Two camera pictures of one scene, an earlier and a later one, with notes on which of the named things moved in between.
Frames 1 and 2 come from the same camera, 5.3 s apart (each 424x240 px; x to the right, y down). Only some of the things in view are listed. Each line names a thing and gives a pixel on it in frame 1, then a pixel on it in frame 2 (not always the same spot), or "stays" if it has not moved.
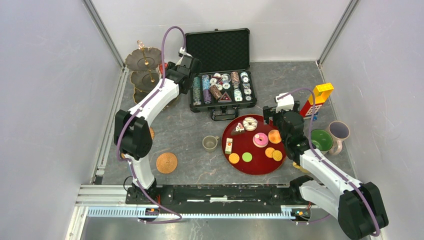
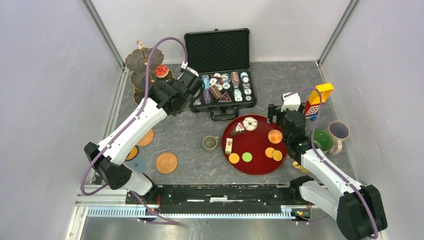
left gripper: (172, 66) to (176, 112)
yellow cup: (300, 167) stays
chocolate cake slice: (239, 130) stays
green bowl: (322, 139) stays
